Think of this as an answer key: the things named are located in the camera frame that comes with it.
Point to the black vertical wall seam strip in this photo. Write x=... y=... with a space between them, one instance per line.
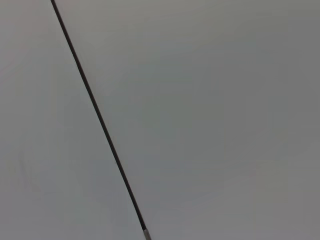
x=100 y=117

